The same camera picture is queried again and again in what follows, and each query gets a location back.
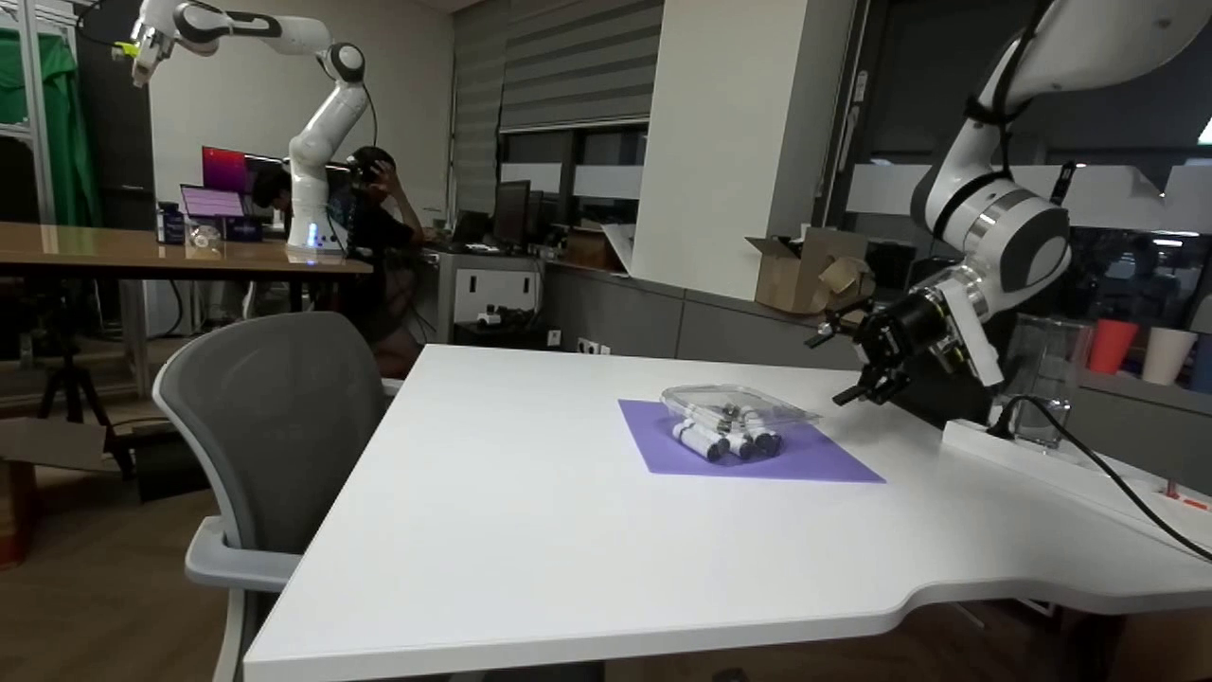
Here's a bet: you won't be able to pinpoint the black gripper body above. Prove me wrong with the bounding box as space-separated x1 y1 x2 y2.
865 281 985 403

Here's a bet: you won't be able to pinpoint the clear plastic lid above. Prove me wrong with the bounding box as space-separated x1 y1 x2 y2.
659 380 789 421

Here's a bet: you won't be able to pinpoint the open cardboard box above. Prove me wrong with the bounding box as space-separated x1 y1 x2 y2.
747 224 879 317

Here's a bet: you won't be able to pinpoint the clear plastic bowl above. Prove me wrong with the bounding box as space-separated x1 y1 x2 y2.
659 383 790 470

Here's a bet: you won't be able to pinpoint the open laptop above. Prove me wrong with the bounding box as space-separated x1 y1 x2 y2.
179 183 252 229

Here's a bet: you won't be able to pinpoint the purple mat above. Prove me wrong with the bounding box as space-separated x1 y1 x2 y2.
614 393 886 485

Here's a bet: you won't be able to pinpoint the white power strip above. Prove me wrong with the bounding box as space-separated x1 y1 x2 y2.
941 417 1078 478

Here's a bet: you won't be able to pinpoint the red cup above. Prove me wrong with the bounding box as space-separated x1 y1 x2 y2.
1087 313 1140 380

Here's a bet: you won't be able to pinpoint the white cup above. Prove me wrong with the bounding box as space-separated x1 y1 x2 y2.
1140 324 1197 389

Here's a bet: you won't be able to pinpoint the white drawer cabinet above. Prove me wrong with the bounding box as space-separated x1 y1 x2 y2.
448 250 550 335

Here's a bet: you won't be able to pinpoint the grey window blinds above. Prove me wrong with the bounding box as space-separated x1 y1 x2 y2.
451 0 665 139

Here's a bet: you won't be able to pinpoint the person in dark clothes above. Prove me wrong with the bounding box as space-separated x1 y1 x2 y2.
343 145 439 348

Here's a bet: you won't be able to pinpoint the grey mesh office chair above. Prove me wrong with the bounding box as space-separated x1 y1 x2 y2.
148 310 396 682

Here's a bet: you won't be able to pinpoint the black computer monitor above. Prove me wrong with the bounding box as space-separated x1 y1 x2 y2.
196 145 259 193

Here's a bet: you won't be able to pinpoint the wooden table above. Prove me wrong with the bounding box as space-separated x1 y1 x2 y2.
0 219 380 370

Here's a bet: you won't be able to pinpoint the black tripod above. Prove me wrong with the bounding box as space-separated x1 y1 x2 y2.
33 281 120 428

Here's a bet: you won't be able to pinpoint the green cloth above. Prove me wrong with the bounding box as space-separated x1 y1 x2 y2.
0 29 101 230

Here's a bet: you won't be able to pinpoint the black power cable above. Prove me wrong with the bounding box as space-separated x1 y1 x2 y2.
1006 393 1212 567

